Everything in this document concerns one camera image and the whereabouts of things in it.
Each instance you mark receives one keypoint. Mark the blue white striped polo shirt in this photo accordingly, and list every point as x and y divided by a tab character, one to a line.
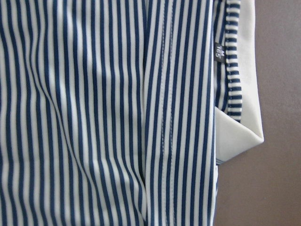
119	112

